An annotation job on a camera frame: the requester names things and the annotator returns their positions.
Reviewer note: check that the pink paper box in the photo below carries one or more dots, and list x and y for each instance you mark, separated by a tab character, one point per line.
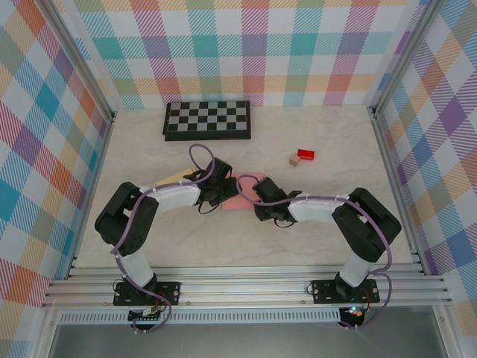
238	201

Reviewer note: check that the orange paper box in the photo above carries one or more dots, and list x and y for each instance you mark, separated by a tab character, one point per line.
173	179

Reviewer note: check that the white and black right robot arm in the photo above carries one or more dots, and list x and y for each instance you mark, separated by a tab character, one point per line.
320	210

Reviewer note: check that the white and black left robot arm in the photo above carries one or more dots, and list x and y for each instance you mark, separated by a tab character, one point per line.
171	195

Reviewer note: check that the small wooden block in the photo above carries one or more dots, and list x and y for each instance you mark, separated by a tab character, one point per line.
294	160

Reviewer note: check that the small red block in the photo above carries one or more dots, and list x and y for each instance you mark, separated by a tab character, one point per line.
305	154

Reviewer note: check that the black and silver chessboard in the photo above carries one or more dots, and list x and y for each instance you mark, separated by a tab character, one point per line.
206	119

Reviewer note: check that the small circuit board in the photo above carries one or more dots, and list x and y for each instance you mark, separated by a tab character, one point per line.
147	314
356	312

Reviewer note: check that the long aluminium base rail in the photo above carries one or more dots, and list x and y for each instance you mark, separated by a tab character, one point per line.
242	287

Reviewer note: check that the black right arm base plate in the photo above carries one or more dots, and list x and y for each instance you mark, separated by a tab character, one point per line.
324	291

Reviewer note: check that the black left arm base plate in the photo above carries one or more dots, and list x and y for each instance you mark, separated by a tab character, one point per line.
169	292

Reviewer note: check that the aluminium side rail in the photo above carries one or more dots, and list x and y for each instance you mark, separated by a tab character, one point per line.
395	179

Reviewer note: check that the aluminium corner post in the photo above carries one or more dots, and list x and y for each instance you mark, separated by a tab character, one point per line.
402	59
80	63

